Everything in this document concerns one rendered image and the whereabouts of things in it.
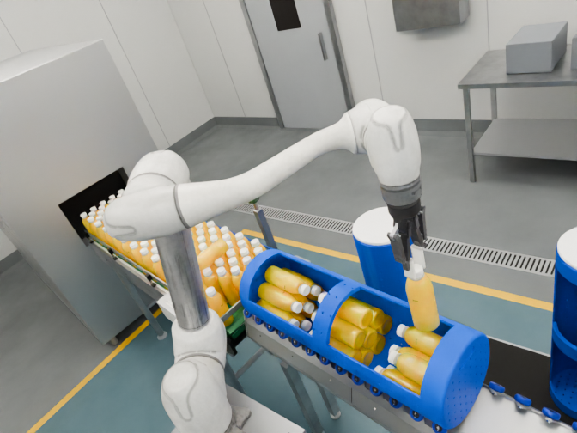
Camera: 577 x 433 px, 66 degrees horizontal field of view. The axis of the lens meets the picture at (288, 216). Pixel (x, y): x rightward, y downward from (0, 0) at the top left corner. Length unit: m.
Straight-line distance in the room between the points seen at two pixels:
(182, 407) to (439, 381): 0.69
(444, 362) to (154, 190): 0.85
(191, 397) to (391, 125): 0.87
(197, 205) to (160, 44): 5.84
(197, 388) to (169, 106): 5.68
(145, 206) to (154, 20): 5.84
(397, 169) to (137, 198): 0.55
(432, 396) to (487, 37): 3.69
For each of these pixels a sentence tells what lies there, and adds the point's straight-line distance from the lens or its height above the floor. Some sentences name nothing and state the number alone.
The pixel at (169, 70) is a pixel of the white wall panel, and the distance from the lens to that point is 6.76.
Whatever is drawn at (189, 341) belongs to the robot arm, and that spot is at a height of 1.34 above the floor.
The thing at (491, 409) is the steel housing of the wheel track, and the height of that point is 0.93.
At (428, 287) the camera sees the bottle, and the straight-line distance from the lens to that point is 1.20.
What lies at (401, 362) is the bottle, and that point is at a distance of 1.41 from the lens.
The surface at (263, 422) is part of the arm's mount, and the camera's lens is 1.48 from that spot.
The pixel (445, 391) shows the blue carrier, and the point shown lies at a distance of 1.29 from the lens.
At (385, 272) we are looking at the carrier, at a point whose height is 0.87.
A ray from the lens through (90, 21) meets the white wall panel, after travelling 6.27.
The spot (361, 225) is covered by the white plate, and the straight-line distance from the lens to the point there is 2.09.
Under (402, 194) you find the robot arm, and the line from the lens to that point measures 0.99.
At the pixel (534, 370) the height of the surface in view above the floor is 0.15.
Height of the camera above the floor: 2.26
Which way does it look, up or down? 32 degrees down
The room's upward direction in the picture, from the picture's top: 20 degrees counter-clockwise
